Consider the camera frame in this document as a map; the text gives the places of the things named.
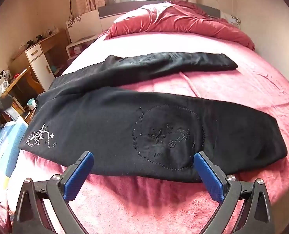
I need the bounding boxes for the red duvet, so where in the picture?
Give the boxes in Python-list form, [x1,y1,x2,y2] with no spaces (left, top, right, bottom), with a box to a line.
[105,0,255,50]

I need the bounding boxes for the dark bed headboard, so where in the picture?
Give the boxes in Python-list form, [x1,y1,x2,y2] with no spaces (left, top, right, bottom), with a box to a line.
[98,0,241,27]

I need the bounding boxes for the blue box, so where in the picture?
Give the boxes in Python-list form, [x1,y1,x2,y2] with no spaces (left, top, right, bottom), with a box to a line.
[0,121,29,177]

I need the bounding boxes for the wooden desk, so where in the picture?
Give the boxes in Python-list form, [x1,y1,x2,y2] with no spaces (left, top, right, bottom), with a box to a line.
[9,30,70,93]

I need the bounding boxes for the white nightstand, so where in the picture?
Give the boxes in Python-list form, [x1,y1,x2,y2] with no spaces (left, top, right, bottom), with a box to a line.
[65,35,98,59]

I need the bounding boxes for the white flower-print board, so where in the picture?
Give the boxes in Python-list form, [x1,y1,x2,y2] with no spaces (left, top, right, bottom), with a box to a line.
[66,11,102,43]

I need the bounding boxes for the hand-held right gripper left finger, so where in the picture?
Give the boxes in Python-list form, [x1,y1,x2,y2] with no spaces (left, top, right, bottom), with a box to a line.
[12,151,94,234]

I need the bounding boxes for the pink fleece bed blanket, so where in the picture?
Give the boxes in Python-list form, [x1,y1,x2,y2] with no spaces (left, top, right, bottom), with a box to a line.
[6,31,289,234]

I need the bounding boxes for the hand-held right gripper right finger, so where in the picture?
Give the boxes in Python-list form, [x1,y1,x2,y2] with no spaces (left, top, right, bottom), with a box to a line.
[193,151,278,234]

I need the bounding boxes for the black embroidered pants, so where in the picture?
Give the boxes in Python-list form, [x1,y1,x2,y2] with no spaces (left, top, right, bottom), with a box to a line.
[18,52,288,184]

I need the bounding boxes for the white drawer cabinet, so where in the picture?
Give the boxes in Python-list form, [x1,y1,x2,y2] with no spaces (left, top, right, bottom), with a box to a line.
[25,41,56,92]

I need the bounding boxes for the low wooden table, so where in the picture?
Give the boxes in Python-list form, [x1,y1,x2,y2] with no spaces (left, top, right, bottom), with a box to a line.
[0,66,39,123]

